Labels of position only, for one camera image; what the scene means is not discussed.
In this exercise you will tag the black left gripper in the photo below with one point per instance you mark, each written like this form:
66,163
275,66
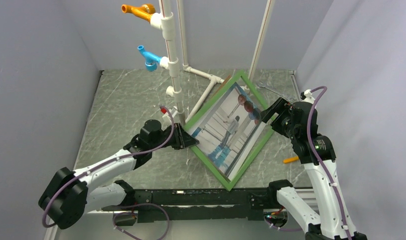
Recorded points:
182,139

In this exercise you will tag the blue plastic faucet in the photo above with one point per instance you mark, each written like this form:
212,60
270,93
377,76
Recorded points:
151,60

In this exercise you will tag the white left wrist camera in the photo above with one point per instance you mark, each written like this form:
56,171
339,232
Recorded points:
167,113

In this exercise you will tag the silver open-end wrench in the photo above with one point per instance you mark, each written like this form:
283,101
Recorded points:
264,85

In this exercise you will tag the white PVC pipe stand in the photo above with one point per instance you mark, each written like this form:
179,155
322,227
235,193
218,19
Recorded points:
219,34

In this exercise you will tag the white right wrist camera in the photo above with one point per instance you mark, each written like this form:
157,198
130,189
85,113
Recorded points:
306,96

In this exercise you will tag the green wooden photo frame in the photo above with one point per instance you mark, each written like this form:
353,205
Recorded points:
242,79

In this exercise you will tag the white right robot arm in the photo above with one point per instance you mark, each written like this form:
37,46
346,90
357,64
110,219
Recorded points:
332,220

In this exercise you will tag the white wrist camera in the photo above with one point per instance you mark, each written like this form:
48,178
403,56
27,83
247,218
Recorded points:
306,96
167,113

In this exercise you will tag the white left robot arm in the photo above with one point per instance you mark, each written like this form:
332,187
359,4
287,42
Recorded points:
72,193

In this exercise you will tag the orange handled screwdriver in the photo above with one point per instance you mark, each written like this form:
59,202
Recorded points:
290,160

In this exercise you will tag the printed photo with lanterns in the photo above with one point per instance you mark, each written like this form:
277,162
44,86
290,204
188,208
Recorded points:
228,130

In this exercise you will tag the orange plastic faucet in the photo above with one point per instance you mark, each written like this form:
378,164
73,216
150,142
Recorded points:
144,11

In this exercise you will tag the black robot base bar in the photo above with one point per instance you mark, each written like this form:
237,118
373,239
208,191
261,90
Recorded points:
251,204

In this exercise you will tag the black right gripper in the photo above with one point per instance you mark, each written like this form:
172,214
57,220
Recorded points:
282,107

